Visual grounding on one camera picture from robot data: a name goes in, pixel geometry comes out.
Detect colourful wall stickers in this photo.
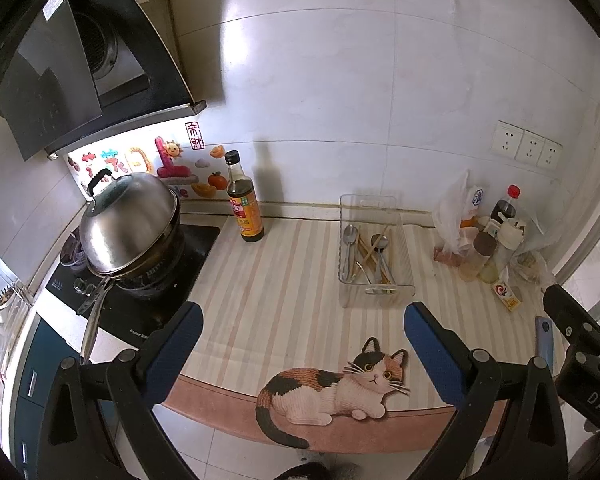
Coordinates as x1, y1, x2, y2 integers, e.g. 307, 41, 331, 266
67, 121, 227, 199

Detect steel wok lid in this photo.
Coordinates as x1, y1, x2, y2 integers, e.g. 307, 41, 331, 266
79, 168, 179, 275

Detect glass jar brown lid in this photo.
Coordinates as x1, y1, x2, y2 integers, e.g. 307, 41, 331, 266
459, 232, 497, 282

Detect clear plastic bag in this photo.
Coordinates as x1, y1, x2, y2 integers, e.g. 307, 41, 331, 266
510, 209, 557, 287

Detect metal spoon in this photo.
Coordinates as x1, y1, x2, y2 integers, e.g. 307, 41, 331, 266
370, 234, 390, 286
343, 225, 360, 282

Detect soy sauce bottle orange label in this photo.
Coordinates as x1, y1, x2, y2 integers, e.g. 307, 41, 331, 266
224, 150, 265, 244

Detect black gas stove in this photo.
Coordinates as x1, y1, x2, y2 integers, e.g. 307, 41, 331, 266
45, 223, 222, 349

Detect wok with long handle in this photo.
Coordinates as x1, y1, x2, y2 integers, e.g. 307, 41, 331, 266
79, 200, 187, 367

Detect striped cat mat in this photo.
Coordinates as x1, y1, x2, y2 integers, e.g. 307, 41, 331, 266
162, 217, 566, 453

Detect clear plastic utensil tray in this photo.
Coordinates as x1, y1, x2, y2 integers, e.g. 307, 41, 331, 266
338, 194, 417, 308

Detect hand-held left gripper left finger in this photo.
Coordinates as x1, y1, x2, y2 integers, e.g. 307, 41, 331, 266
39, 301, 204, 480

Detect black range hood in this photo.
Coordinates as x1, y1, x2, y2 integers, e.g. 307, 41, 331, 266
0, 0, 208, 162

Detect white dish rack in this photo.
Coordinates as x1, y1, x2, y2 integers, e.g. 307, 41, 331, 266
0, 230, 32, 396

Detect blue cabinet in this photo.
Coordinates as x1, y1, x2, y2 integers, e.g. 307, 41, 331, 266
0, 310, 122, 480

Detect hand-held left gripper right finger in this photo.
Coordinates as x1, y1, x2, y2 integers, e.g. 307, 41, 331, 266
404, 301, 568, 480

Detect dark soda bottle red cap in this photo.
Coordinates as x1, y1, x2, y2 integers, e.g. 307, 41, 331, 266
490, 184, 522, 227

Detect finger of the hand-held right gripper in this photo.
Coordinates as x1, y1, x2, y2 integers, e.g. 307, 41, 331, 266
543, 284, 600, 355
535, 316, 556, 377

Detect white lidded cup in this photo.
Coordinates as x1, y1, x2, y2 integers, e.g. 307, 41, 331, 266
495, 217, 527, 267

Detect white wall outlet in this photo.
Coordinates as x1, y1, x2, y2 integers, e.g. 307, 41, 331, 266
537, 140, 564, 171
491, 120, 525, 160
516, 130, 546, 166

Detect black white fuzzy clothing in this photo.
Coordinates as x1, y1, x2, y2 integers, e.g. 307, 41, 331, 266
279, 461, 362, 480

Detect small yellow white box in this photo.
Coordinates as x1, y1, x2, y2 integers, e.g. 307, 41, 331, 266
490, 280, 524, 312

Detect white plastic bag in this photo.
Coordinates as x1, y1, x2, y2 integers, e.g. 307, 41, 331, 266
432, 169, 487, 267

